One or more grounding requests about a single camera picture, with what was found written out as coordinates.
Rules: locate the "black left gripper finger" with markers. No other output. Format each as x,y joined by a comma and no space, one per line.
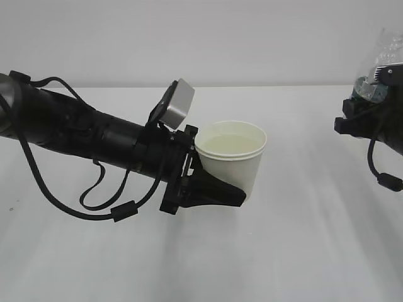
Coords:
204,189

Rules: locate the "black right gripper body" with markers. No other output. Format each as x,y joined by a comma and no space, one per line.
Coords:
383,121

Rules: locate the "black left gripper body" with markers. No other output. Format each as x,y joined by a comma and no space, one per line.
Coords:
165,155

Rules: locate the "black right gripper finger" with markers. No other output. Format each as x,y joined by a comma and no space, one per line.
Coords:
354,106

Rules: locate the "white paper cup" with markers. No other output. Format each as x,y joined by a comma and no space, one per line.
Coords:
231,151

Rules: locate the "clear water bottle green label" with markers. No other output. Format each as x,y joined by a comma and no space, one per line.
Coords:
386,51

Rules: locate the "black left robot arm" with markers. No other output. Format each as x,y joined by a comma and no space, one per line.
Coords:
66,124

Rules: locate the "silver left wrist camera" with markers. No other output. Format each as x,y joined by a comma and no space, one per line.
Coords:
174,105

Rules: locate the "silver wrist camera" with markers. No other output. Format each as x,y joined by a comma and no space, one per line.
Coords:
388,75
174,105

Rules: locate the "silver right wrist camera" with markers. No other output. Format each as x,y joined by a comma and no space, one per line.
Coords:
388,75

